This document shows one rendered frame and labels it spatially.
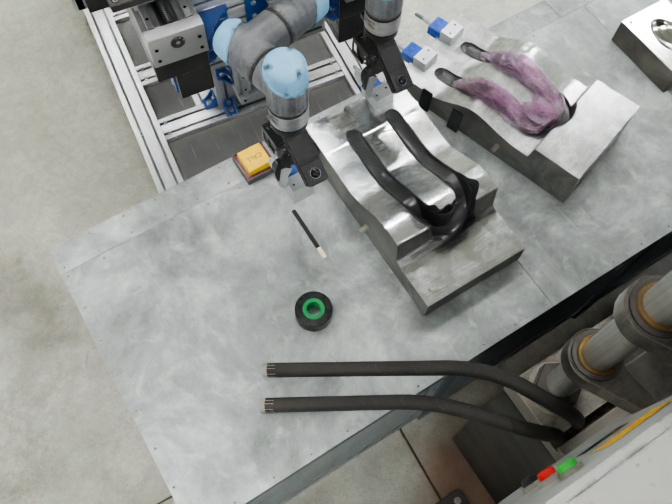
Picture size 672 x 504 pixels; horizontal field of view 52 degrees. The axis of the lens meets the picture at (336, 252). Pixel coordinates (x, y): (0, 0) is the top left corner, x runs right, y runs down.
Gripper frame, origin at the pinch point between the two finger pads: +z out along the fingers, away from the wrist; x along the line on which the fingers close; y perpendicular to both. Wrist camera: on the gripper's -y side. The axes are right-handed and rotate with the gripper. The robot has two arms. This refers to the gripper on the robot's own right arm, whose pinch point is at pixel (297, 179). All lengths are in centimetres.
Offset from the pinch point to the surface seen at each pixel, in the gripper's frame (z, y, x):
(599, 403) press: 16, -70, -31
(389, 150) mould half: 6.5, -0.8, -23.5
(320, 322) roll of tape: 11.4, -26.1, 10.3
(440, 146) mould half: 6.5, -5.9, -34.0
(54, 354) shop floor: 95, 33, 75
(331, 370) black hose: 8.9, -36.5, 14.1
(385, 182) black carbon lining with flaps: 6.8, -7.2, -18.2
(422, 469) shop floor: 95, -60, -6
